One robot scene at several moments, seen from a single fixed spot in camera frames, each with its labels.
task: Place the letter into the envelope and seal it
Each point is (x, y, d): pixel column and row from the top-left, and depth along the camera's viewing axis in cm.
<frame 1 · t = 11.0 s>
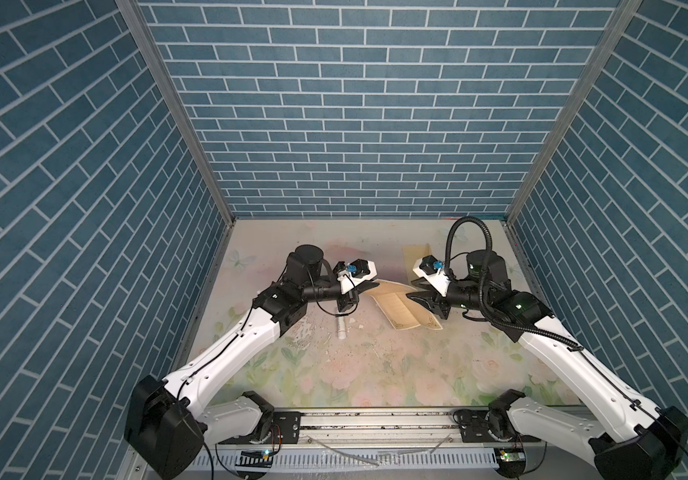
left hand: (374, 281, 70), fingers closed
right hand: (410, 283, 72), fingers open
yellow envelope: (425, 248, 116), on the table
beige letter paper: (401, 310, 82), point 14 cm above the table
white glue stick: (341, 328, 91), point 2 cm above the table

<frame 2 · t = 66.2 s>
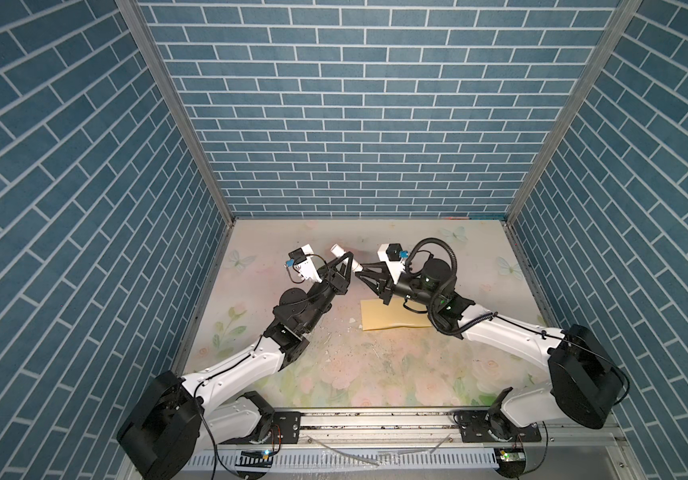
left hand: (354, 258, 70), fingers open
right hand: (358, 266, 73), fingers closed
yellow envelope: (378, 315, 96), on the table
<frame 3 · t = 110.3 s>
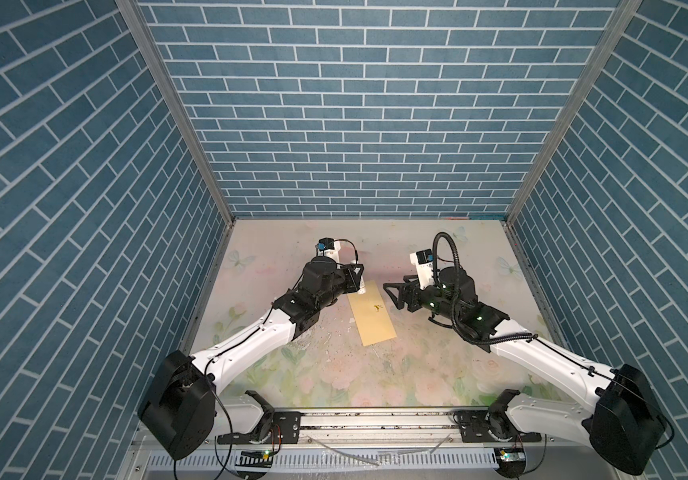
left hand: (363, 267, 79), fingers open
right hand: (392, 279, 78), fingers open
yellow envelope: (370, 315, 96), on the table
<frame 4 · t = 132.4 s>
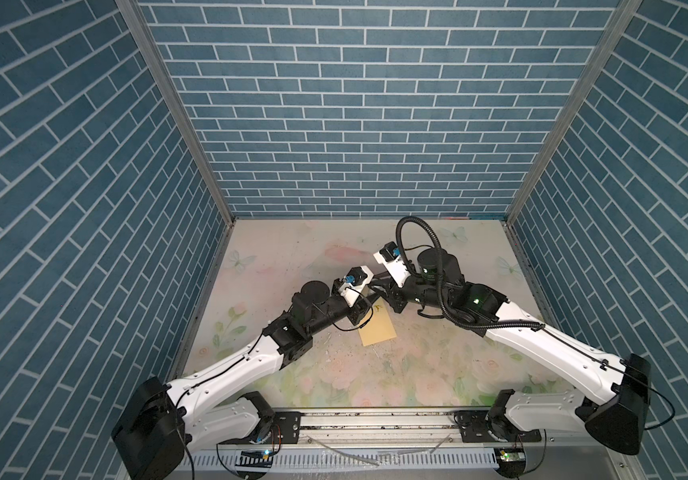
left hand: (376, 287, 72), fingers open
right hand: (369, 277, 70), fingers closed
